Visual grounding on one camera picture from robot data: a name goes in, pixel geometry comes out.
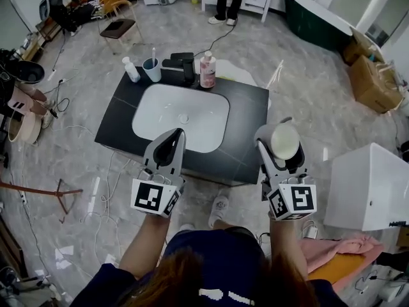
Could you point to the beige wooden bucket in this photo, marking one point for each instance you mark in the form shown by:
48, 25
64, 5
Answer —
24, 130

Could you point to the open brown cardboard box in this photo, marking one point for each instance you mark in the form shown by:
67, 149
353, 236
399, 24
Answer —
354, 48

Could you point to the small white bottle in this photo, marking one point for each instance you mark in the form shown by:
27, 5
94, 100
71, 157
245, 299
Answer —
132, 72

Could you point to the large brown cardboard box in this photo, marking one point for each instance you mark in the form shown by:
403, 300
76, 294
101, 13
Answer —
372, 85

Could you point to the person's white shoe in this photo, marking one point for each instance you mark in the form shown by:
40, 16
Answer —
187, 227
219, 209

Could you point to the person's right forearm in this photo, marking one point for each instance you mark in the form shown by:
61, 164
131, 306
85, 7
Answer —
286, 251

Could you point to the white sink basin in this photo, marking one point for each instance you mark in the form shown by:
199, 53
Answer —
179, 107

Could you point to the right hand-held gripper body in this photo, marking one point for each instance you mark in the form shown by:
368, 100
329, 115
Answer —
300, 200

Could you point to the black faucet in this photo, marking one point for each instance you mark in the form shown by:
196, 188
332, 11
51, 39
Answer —
188, 67

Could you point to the white charger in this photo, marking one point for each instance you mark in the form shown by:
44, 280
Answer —
310, 232

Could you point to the person's right leg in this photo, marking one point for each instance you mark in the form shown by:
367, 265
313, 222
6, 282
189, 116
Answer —
221, 225

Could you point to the white rectangular cabinet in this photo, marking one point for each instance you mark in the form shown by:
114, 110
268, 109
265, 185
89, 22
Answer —
361, 187

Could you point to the person's right white shoe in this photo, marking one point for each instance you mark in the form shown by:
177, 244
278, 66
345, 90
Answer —
219, 209

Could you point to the orange cushion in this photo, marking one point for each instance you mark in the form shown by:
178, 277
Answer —
335, 267

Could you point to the dark green bathtub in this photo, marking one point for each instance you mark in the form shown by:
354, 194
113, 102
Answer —
313, 21

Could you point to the person's left forearm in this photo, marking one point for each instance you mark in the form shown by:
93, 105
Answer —
143, 248

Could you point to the blue cup with toothbrush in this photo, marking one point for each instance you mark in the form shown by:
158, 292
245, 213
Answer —
152, 72

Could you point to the wooden chair with dark seat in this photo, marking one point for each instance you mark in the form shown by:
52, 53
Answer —
118, 27

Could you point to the pink soap bottle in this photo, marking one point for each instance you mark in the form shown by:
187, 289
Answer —
207, 73

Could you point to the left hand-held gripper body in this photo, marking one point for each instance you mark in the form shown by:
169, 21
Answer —
147, 197

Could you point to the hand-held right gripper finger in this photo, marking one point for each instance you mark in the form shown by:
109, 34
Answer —
264, 160
302, 165

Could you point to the black-topped wooden vanity cabinet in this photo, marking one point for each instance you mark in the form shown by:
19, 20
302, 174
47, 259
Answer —
246, 123

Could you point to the person's left white shoe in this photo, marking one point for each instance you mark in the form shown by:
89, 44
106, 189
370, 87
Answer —
187, 227

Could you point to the black and white striped pillow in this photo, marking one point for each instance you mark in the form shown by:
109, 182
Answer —
96, 6

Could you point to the brown wooden rack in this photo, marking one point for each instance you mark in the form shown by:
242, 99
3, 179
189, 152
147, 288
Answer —
32, 190

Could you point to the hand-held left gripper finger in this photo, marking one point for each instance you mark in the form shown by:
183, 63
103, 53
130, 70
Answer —
181, 158
149, 153

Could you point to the person's dark navy clothing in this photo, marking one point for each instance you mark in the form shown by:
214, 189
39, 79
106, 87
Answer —
214, 261

